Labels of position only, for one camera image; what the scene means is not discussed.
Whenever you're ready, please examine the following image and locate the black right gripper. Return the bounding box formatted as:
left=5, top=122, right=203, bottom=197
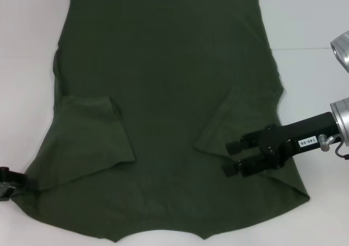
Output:
left=224, top=111, right=338, bottom=179

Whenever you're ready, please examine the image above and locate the right gripper cable with plug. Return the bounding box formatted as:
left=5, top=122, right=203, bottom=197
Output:
left=318, top=133, right=349, bottom=161

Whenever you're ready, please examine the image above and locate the dark green shirt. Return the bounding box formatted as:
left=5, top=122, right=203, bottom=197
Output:
left=11, top=0, right=310, bottom=240

